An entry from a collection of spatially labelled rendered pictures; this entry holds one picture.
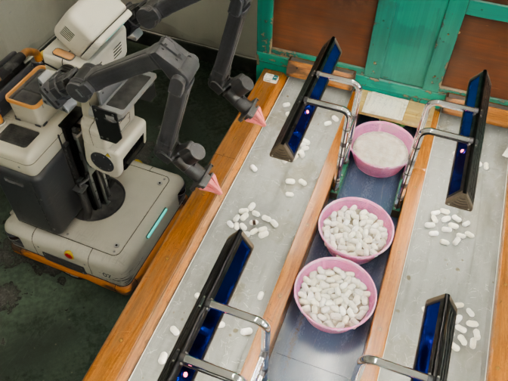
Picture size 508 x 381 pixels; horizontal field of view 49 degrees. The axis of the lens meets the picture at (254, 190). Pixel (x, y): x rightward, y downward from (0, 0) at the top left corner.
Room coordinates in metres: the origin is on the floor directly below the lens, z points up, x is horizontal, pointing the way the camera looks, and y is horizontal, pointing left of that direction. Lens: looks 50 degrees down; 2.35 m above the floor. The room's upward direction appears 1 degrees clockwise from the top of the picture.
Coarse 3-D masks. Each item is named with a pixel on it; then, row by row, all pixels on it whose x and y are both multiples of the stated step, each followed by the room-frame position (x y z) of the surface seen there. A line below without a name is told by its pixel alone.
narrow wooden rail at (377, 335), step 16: (416, 160) 1.51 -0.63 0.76; (416, 176) 1.42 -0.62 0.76; (416, 192) 1.34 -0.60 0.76; (416, 208) 1.27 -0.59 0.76; (400, 224) 1.19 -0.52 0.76; (400, 240) 1.12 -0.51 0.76; (400, 256) 1.06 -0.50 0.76; (384, 272) 1.02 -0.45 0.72; (400, 272) 0.99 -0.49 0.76; (384, 288) 0.93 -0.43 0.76; (384, 304) 0.87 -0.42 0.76; (384, 320) 0.82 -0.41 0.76; (368, 336) 0.77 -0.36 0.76; (384, 336) 0.76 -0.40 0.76; (368, 352) 0.71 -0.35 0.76; (368, 368) 0.66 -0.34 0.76
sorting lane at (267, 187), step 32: (288, 96) 1.91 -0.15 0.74; (320, 128) 1.71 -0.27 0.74; (256, 160) 1.52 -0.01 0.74; (320, 160) 1.52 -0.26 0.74; (256, 192) 1.35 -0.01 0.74; (224, 224) 1.20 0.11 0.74; (288, 224) 1.21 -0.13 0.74; (256, 256) 1.06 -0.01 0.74; (192, 288) 0.94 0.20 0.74; (256, 288) 0.94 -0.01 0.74; (160, 320) 0.82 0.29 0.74; (224, 320) 0.82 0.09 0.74; (160, 352) 0.71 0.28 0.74; (224, 352) 0.72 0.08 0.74
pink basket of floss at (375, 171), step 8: (360, 128) 1.69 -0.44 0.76; (368, 128) 1.71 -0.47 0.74; (384, 128) 1.71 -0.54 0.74; (392, 128) 1.70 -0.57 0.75; (400, 128) 1.69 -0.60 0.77; (400, 136) 1.67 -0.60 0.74; (408, 136) 1.64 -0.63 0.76; (352, 144) 1.63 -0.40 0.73; (408, 144) 1.62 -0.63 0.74; (352, 152) 1.54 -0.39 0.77; (408, 152) 1.59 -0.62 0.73; (360, 160) 1.51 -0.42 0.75; (360, 168) 1.53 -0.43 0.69; (368, 168) 1.49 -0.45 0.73; (376, 168) 1.47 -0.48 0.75; (384, 168) 1.46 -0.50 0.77; (392, 168) 1.46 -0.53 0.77; (400, 168) 1.49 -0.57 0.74; (376, 176) 1.49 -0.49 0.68; (384, 176) 1.49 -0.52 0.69
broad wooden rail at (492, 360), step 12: (504, 204) 1.31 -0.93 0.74; (504, 216) 1.24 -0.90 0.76; (504, 228) 1.18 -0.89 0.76; (504, 240) 1.13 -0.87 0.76; (504, 252) 1.08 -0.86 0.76; (504, 264) 1.03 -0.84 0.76; (504, 276) 0.98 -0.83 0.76; (504, 288) 0.94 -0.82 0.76; (504, 300) 0.89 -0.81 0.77; (504, 312) 0.85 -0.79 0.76; (492, 324) 0.82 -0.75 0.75; (504, 324) 0.81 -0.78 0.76; (492, 336) 0.77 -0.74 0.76; (504, 336) 0.77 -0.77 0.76; (492, 348) 0.73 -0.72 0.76; (504, 348) 0.73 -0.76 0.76; (492, 360) 0.69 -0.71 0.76; (504, 360) 0.69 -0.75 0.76; (492, 372) 0.66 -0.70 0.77; (504, 372) 0.66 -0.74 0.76
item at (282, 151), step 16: (336, 48) 1.78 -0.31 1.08; (320, 64) 1.64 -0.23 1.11; (336, 64) 1.73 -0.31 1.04; (320, 80) 1.58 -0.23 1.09; (304, 96) 1.47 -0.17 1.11; (320, 96) 1.53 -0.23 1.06; (304, 112) 1.41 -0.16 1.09; (288, 128) 1.31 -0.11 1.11; (304, 128) 1.36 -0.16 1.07; (288, 144) 1.25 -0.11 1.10; (288, 160) 1.23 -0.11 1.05
